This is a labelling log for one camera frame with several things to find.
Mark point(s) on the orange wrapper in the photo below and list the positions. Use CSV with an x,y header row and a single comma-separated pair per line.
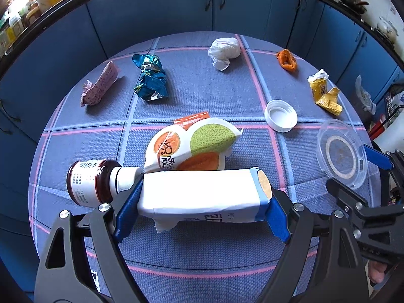
x,y
285,59
192,119

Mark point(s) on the brown medicine bottle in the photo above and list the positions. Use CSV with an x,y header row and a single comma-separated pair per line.
x,y
91,180

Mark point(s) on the pink snack wrapper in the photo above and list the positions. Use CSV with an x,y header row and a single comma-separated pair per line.
x,y
101,85

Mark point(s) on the white plastic container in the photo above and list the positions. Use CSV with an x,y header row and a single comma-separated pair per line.
x,y
389,137

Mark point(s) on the row of condiment bottles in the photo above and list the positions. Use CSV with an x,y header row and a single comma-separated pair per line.
x,y
31,6

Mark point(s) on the black storage rack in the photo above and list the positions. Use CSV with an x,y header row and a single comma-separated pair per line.
x,y
389,113

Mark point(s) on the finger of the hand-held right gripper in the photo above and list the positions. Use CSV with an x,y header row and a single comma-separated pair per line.
x,y
342,192
377,157

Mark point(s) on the white paper carton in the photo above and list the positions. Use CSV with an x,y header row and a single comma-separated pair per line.
x,y
202,192

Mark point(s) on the blue kitchen cabinets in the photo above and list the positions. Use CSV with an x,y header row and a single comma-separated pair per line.
x,y
151,12

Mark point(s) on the black kitchen countertop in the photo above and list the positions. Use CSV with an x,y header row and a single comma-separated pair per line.
x,y
38,23

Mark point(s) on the blue foil wrapper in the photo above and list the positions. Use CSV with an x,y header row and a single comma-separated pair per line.
x,y
151,79

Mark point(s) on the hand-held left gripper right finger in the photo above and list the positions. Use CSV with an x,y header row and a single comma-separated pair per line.
x,y
278,217

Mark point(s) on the person's right hand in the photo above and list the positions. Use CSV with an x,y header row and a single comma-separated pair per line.
x,y
377,273

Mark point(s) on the melon print packet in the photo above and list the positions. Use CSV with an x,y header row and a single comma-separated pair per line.
x,y
208,139

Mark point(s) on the crumpled white tissue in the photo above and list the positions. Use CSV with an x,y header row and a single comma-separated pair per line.
x,y
225,49

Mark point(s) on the clear plastic lid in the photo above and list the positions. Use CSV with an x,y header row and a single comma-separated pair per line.
x,y
342,151

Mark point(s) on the yellow snack wrapper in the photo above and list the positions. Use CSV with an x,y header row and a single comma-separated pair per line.
x,y
320,90

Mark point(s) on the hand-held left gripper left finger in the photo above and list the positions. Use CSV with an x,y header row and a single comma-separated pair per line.
x,y
129,208

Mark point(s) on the flat orange wrapper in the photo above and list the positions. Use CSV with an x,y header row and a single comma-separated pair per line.
x,y
192,119

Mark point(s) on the blue plaid tablecloth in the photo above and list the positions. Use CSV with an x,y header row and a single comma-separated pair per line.
x,y
202,94

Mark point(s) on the white bottle cap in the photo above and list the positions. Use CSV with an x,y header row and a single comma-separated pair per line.
x,y
281,115

